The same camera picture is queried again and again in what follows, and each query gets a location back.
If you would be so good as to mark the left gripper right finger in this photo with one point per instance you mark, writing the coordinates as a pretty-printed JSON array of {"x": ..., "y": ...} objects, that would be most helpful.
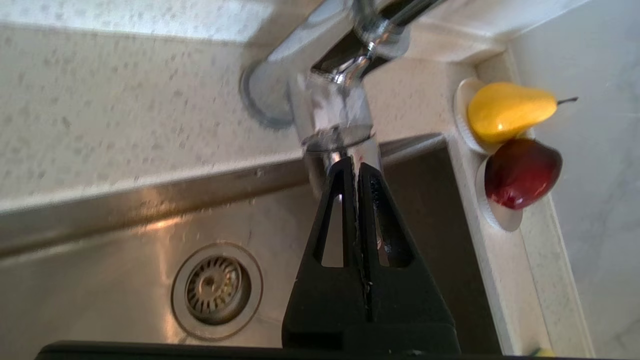
[{"x": 405, "y": 310}]

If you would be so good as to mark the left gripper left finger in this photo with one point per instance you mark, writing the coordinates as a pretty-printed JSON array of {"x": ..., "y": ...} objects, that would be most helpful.
[{"x": 325, "y": 310}]

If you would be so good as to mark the chrome gooseneck faucet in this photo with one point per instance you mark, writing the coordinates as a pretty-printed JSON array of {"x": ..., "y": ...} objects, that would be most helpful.
[{"x": 330, "y": 110}]

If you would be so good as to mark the stainless steel sink basin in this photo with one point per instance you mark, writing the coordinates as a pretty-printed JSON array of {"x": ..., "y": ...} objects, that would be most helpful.
[{"x": 125, "y": 225}]

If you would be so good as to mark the round metal drain strainer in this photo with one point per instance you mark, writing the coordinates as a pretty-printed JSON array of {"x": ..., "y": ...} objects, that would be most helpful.
[{"x": 217, "y": 290}]

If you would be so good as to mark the small white dish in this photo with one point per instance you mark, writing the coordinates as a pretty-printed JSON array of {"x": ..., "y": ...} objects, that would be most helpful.
[
  {"x": 502, "y": 217},
  {"x": 461, "y": 110}
]

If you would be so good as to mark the dark red apple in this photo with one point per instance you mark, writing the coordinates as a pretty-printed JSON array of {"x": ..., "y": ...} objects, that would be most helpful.
[{"x": 522, "y": 172}]

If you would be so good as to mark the yellow pear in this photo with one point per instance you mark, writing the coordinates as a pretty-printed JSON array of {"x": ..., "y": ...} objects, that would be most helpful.
[{"x": 505, "y": 112}]

